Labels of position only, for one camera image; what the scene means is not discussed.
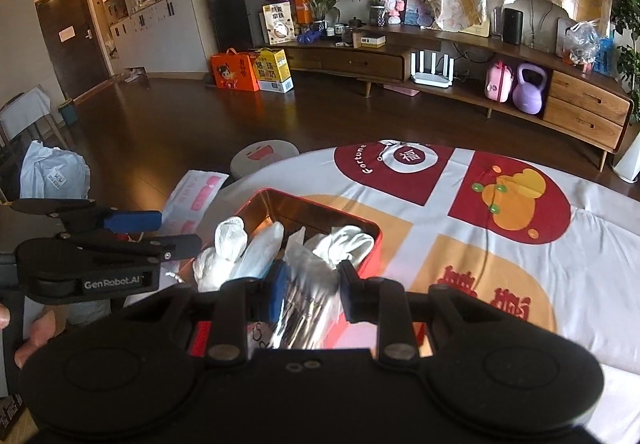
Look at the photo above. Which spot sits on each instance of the clear bag with toys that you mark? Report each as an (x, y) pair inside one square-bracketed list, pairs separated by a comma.
[(580, 44)]

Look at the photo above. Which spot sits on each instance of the black mini fridge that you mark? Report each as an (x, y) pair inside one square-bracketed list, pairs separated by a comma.
[(235, 19)]

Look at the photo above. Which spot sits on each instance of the small white box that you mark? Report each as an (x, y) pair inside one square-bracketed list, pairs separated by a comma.
[(369, 40)]

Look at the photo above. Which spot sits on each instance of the potted tree in white pot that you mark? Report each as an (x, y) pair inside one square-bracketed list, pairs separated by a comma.
[(629, 159)]

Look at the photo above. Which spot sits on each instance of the red metal tin box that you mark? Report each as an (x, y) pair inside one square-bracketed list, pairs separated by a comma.
[(372, 264)]

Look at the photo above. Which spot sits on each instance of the dark wooden door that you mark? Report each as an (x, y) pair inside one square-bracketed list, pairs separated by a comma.
[(72, 44)]

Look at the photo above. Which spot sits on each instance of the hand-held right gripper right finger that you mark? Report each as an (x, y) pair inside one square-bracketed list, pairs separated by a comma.
[(352, 294)]

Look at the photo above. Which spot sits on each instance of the clear bag with dark contents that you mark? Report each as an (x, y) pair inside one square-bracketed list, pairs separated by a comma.
[(312, 284)]

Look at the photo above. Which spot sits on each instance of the white crumpled plastic bag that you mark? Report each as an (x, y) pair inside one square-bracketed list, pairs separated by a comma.
[(52, 169)]

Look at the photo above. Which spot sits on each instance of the wooden TV cabinet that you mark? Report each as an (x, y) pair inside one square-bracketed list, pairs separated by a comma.
[(585, 104)]

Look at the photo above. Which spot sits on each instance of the pink flat scale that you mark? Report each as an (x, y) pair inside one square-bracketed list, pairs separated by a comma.
[(401, 90)]

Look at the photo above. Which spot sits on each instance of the person's left hand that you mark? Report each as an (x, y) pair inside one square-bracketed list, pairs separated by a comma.
[(42, 334)]

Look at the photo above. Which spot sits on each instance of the white and yellow snack box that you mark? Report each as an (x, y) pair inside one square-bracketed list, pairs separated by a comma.
[(279, 24)]

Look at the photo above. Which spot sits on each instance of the white router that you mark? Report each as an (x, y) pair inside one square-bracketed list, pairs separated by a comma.
[(432, 69)]

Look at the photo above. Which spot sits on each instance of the small leafy potted plant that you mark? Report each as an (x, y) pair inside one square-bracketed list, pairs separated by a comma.
[(320, 6)]

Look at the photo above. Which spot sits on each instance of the orange and red box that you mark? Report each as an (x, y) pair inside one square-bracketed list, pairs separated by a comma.
[(295, 4)]

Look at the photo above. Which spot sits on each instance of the green trash bin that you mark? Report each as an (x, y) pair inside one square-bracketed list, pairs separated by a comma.
[(67, 113)]

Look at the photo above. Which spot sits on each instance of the round white stool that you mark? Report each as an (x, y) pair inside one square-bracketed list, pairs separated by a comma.
[(262, 156)]

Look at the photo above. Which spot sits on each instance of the pink toy case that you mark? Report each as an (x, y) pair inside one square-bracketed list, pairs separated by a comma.
[(499, 81)]

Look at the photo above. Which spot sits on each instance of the white mesh foam sleeve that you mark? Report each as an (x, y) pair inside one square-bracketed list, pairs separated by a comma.
[(227, 239)]

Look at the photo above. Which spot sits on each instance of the translucent plastic bag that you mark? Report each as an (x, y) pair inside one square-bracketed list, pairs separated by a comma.
[(260, 249)]

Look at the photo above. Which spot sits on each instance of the black speaker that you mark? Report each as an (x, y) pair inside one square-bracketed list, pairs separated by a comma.
[(512, 26)]

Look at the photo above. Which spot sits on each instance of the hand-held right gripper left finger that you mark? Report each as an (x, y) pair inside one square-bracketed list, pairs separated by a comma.
[(278, 289)]

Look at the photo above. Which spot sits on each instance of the picture frame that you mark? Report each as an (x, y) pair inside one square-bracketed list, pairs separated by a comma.
[(419, 6)]

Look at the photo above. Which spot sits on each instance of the chair with white cover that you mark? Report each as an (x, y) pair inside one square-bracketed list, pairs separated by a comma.
[(27, 109)]

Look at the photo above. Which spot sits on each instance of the yellow gift box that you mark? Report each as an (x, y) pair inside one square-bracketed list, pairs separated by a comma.
[(274, 69)]

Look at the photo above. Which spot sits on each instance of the orange gift box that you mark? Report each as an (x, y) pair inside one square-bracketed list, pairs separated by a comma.
[(235, 71)]

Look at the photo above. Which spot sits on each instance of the grey shell-shaped board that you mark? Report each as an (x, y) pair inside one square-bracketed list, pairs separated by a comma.
[(545, 24)]

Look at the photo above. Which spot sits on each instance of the purple kettlebell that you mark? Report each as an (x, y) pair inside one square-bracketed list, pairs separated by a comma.
[(529, 96)]

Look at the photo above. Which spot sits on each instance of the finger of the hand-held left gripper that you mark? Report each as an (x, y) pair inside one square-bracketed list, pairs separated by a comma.
[(130, 221), (177, 249)]

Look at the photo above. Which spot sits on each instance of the pink and white package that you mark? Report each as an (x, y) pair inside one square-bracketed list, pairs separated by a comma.
[(197, 199)]

